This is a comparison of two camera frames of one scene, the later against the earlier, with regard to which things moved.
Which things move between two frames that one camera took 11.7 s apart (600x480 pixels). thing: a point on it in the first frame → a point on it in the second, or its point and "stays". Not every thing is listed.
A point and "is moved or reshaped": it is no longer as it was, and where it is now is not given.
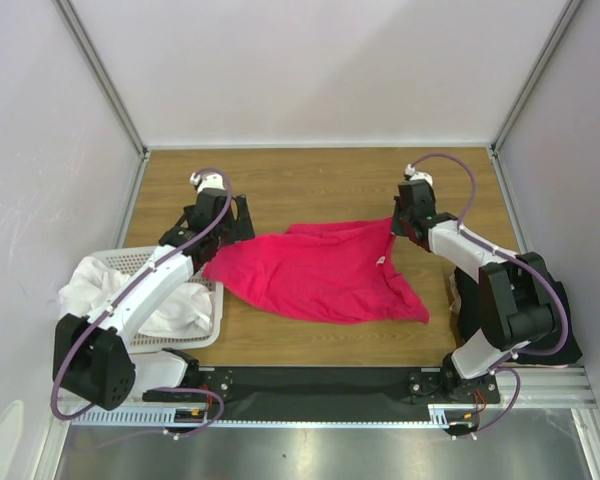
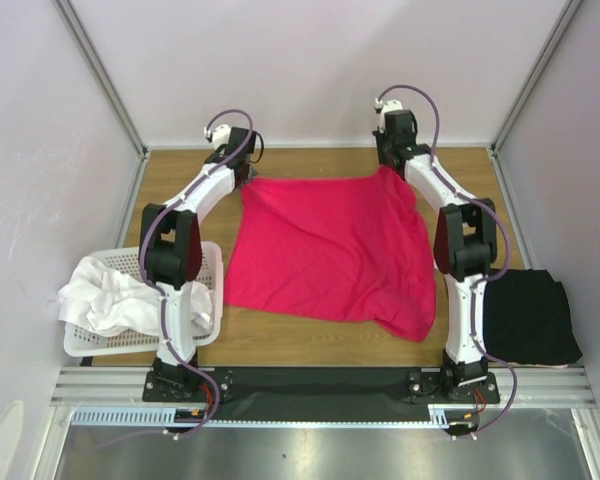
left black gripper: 240,229 → 241,184
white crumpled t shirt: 188,310 stays
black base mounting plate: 326,394 stays
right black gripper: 400,225 → 387,153
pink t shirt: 335,269 is moved or reshaped
